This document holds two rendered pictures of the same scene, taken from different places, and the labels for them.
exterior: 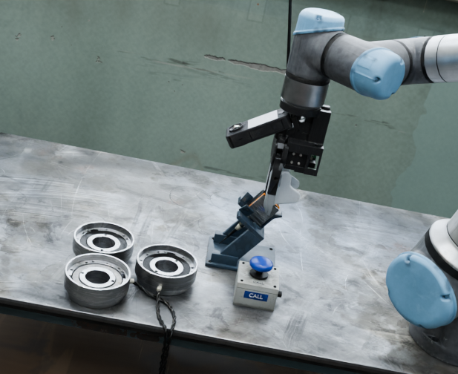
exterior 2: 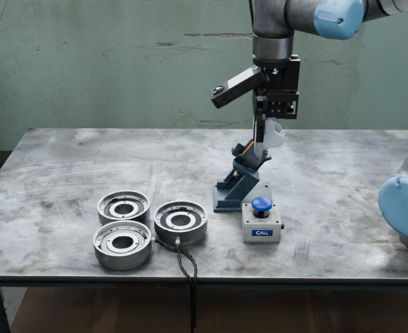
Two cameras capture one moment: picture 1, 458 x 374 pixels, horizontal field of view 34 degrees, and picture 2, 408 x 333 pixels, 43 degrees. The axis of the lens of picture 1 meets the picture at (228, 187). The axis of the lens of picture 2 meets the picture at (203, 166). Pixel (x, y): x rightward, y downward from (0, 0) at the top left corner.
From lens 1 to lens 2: 0.26 m
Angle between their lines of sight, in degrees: 5
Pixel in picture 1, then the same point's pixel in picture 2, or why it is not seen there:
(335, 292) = (328, 215)
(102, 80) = (109, 69)
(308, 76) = (274, 31)
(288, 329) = (295, 256)
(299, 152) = (278, 101)
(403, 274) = (395, 195)
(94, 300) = (123, 263)
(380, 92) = (344, 32)
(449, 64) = not seen: outside the picture
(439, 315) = not seen: outside the picture
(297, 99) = (268, 54)
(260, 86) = (231, 51)
